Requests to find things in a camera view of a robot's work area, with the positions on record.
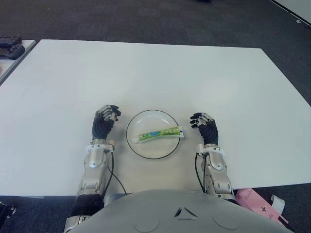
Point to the green toothpaste tube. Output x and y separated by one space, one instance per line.
158 134

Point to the pink cardboard box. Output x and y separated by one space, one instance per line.
255 202

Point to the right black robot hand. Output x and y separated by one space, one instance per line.
210 132

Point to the white side table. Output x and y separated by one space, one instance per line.
14 60

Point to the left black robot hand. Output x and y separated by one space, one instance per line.
102 126

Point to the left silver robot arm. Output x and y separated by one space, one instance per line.
93 170

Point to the black floor bracket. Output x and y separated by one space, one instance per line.
6 211

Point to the black game controller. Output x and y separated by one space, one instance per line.
9 39
13 51

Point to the grey robot torso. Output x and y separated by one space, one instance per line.
184 213

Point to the white plate with black rim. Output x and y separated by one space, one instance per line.
145 150

